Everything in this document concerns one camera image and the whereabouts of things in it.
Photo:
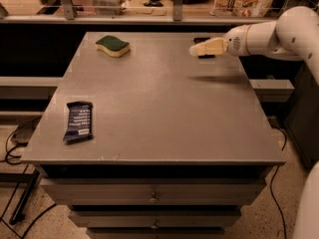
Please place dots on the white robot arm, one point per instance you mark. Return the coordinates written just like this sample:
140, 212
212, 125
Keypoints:
294, 36

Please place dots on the black metal stand leg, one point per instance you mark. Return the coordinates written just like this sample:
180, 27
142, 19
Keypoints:
30, 180

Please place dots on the blue snack bar wrapper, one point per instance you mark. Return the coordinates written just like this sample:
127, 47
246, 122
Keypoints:
79, 124

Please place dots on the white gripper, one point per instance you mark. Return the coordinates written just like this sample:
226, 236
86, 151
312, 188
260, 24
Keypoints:
235, 43

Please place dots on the grey drawer cabinet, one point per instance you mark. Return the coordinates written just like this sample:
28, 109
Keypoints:
190, 129

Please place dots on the top drawer metal knob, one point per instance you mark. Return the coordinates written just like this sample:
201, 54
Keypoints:
154, 199

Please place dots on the green and yellow sponge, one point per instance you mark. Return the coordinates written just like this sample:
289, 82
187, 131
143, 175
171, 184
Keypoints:
113, 46

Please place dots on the grey metal railing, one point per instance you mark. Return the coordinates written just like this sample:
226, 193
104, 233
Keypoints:
133, 12

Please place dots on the drawer metal knob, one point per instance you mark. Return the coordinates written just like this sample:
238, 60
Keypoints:
155, 225
154, 199

